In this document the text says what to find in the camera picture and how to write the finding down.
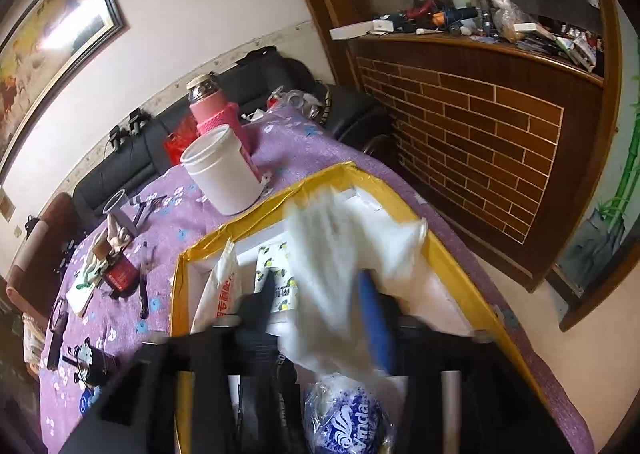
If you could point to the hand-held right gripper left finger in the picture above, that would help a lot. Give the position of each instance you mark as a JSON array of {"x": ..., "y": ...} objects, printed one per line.
[{"x": 257, "y": 304}]

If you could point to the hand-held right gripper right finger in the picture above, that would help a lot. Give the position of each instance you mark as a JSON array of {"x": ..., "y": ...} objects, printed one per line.
[{"x": 377, "y": 324}]

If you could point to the lemon print tissue pack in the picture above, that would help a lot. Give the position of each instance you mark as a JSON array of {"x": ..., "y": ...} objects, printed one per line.
[{"x": 277, "y": 264}]

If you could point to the white red-print plastic bag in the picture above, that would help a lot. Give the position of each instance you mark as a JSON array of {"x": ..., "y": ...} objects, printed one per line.
[{"x": 217, "y": 284}]

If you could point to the yellow-edged white foam box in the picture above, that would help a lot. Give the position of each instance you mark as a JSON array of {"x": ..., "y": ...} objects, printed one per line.
[{"x": 240, "y": 229}]

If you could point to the blue white tissue bag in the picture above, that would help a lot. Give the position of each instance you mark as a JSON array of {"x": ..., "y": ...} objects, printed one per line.
[{"x": 350, "y": 419}]

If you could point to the black pen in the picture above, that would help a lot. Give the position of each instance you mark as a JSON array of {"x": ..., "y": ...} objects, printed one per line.
[{"x": 144, "y": 294}]

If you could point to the white plastic jar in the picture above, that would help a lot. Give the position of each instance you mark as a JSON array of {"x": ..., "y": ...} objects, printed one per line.
[{"x": 225, "y": 174}]

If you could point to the dark red-label bottle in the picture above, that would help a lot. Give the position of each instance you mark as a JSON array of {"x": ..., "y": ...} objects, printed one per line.
[{"x": 122, "y": 276}]

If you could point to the metal tongs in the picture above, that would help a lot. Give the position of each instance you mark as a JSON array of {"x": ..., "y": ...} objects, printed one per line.
[{"x": 147, "y": 209}]

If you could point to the small round stand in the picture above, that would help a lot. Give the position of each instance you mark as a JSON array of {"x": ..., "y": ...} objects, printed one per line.
[{"x": 117, "y": 206}]

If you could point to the black motor gadget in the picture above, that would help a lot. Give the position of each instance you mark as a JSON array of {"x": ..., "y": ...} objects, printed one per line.
[{"x": 92, "y": 361}]

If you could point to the green white cloth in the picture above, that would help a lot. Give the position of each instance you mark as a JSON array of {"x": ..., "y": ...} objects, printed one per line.
[{"x": 82, "y": 294}]

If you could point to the red plastic bag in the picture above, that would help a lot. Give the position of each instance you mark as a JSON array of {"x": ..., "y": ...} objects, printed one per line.
[{"x": 177, "y": 147}]

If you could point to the black sofa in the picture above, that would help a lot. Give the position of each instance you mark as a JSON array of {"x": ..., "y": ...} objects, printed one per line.
[{"x": 125, "y": 169}]

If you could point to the pink sleeved bottle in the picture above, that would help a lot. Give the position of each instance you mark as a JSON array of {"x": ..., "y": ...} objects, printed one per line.
[{"x": 215, "y": 112}]

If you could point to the clear plastic bag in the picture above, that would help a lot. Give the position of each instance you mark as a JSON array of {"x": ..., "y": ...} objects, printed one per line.
[{"x": 300, "y": 102}]

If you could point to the black clip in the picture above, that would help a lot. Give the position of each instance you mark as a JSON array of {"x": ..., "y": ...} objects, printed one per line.
[
  {"x": 138, "y": 122},
  {"x": 119, "y": 138}
]

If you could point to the brown armchair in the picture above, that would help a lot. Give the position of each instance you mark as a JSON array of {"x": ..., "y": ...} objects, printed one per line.
[{"x": 45, "y": 234}]

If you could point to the black bag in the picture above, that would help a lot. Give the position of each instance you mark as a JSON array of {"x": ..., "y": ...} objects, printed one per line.
[{"x": 257, "y": 57}]

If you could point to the white flat box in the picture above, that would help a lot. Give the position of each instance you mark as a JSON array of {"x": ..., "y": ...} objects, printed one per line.
[{"x": 355, "y": 30}]

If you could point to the pile of assorted clutter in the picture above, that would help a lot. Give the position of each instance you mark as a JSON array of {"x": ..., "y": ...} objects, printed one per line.
[{"x": 505, "y": 19}]

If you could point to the framed horse painting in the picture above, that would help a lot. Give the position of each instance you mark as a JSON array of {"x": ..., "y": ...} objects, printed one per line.
[{"x": 55, "y": 39}]

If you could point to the bamboo wall painting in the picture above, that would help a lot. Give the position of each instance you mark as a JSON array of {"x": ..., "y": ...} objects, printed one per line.
[{"x": 605, "y": 224}]

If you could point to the small wall plaque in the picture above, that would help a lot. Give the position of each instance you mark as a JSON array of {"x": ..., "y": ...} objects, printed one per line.
[{"x": 7, "y": 206}]

